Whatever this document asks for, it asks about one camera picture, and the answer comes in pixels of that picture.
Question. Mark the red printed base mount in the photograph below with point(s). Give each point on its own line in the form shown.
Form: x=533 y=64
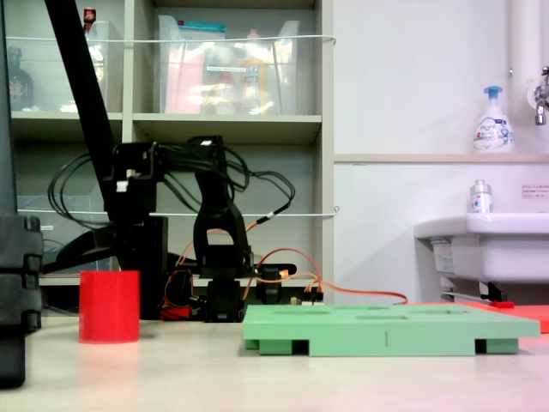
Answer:
x=176 y=312

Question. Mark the dark glass bottle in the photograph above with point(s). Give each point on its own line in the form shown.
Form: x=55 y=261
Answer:
x=19 y=86

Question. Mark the small red clamp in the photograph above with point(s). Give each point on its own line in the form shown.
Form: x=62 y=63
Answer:
x=502 y=304

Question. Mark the pink wall label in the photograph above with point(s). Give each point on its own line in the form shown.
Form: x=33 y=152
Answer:
x=536 y=191

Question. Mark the beige shelf unit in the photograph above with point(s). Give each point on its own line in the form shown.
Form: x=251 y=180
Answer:
x=227 y=129

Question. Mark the low clear storage bin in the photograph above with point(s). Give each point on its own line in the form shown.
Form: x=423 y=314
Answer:
x=32 y=232

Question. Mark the white sink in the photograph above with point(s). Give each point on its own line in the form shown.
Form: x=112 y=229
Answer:
x=506 y=253

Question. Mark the green shape sorter board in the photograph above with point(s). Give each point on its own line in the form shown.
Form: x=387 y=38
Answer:
x=343 y=335

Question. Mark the thin black tripod brace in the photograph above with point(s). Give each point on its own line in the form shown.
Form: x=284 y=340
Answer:
x=60 y=268

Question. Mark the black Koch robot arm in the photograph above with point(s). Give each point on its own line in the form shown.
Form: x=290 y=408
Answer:
x=218 y=240

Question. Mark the metal sink rail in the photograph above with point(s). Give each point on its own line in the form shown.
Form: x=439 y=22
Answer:
x=463 y=296

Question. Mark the black table clamp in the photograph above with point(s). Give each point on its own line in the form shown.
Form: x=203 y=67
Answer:
x=268 y=287

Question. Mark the dark grey upright pole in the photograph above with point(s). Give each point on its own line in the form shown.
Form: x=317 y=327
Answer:
x=6 y=129

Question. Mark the thick black tripod leg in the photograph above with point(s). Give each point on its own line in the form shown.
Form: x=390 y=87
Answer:
x=73 y=64

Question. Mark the small clear bottle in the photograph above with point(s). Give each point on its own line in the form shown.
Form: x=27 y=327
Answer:
x=480 y=199

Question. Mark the large clear storage bin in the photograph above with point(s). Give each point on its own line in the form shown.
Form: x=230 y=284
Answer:
x=283 y=77

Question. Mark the yellow bottle with pink cap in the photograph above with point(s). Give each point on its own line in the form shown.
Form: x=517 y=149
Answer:
x=254 y=77

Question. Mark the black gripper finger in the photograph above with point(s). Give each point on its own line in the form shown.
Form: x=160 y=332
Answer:
x=90 y=246
x=154 y=266

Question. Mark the brown bottle neck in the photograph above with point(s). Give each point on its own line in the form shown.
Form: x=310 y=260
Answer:
x=89 y=17

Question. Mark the white foam soap bottle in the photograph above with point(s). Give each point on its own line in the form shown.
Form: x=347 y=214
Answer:
x=493 y=133

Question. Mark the white vertical pipe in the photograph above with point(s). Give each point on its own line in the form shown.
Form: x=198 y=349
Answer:
x=520 y=43

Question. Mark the black sink bracket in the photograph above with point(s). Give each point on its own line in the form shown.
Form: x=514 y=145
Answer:
x=495 y=294

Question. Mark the blue topped clear pouch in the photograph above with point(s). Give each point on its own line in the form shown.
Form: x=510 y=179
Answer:
x=206 y=28

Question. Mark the red octagonal pillar block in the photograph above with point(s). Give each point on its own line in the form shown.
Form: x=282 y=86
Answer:
x=109 y=307

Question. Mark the small circuit board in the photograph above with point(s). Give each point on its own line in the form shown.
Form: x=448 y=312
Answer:
x=311 y=300

